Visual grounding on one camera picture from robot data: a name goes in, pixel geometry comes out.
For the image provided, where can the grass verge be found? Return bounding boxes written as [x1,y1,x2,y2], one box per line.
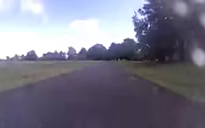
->
[114,60,205,105]

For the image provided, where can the large dark trees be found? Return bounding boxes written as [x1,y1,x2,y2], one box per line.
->
[132,0,205,64]

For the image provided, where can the grass field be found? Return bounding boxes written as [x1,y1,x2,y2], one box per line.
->
[0,60,94,96]

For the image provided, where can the dark asphalt path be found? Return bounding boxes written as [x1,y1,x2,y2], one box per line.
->
[0,60,205,128]

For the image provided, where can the row of distant trees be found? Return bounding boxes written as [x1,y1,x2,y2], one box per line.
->
[0,37,141,62]

